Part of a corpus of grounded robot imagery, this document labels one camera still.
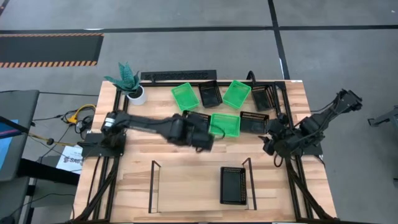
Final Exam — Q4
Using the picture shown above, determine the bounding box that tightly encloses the grey side desk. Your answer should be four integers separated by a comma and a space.
0, 89, 40, 183

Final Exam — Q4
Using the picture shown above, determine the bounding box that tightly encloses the blue flat panel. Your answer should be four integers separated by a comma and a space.
0, 119, 20, 171

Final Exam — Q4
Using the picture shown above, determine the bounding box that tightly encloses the yellow floor cable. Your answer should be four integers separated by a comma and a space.
27, 103, 97, 147

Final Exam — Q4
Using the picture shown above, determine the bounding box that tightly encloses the green perforated plastic basket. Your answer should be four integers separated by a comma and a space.
222, 79, 252, 110
170, 82, 200, 112
208, 113, 241, 139

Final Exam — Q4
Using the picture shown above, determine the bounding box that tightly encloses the black desk crossbar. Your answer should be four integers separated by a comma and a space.
17, 157, 81, 187

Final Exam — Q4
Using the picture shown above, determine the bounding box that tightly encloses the black hazard-striped floor mat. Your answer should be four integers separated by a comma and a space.
0, 32, 105, 69

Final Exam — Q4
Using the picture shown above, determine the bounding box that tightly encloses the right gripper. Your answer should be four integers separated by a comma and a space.
258, 113, 292, 156

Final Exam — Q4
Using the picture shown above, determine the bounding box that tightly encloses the green plant in white pot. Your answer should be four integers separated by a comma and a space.
104, 61, 148, 106

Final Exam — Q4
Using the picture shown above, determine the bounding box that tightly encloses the black perforated plastic basket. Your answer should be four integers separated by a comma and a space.
239, 110, 271, 135
250, 84, 277, 112
182, 110, 213, 133
219, 166, 248, 206
198, 80, 224, 109

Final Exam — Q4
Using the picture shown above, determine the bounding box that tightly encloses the black perforated panel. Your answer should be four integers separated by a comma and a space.
140, 69, 218, 82

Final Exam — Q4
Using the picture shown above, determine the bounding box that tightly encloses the grey metal stand leg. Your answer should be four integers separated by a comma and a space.
367, 105, 398, 128

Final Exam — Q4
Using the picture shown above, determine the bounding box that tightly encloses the white printed paper sheet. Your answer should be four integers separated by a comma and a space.
55, 144, 85, 175

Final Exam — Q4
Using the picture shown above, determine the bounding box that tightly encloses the black floor cable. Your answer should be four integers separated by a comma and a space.
32, 108, 94, 141

